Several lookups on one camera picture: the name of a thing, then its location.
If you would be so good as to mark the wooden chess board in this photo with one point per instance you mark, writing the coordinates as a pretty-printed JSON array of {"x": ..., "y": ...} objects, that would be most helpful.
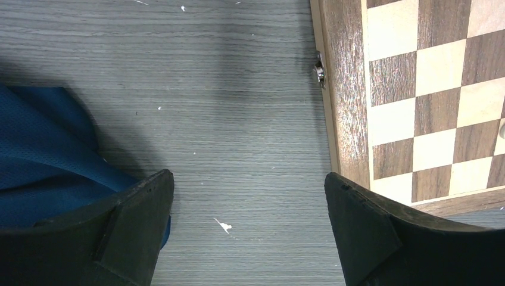
[{"x": 413, "y": 93}]

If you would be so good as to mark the dark blue cloth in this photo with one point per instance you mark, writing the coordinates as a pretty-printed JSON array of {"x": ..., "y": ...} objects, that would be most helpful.
[{"x": 50, "y": 162}]

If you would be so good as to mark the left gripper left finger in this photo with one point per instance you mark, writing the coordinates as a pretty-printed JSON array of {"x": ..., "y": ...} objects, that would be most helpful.
[{"x": 114, "y": 241}]

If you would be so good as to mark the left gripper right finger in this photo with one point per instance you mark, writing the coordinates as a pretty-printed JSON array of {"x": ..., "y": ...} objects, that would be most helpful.
[{"x": 383, "y": 242}]

